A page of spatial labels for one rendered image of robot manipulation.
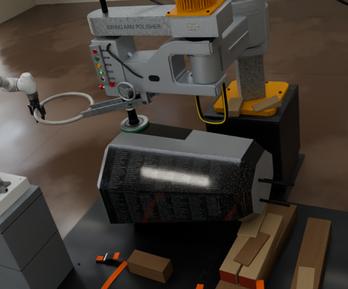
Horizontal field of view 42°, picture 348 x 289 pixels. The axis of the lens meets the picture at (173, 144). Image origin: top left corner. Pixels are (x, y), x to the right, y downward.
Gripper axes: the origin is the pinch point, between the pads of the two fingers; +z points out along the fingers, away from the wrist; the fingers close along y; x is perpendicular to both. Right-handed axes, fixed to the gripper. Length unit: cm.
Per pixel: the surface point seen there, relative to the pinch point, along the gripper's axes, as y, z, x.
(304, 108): 225, 71, 133
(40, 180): -36, 89, 23
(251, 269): 176, 42, -106
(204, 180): 145, -1, -72
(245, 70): 168, -33, 17
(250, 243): 174, 41, -85
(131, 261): 91, 61, -91
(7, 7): -384, 117, 635
